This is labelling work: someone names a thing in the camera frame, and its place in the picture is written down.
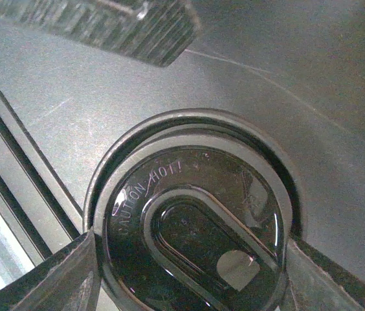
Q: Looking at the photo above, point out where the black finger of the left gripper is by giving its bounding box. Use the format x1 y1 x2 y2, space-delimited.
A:
0 1 201 67

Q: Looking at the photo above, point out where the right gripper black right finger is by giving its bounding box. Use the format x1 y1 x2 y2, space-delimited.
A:
281 238 365 310

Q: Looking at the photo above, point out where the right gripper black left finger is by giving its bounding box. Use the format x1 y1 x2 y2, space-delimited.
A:
0 229 100 310

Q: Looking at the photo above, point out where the black plastic cup lid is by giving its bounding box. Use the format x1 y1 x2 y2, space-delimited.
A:
93 130 292 310

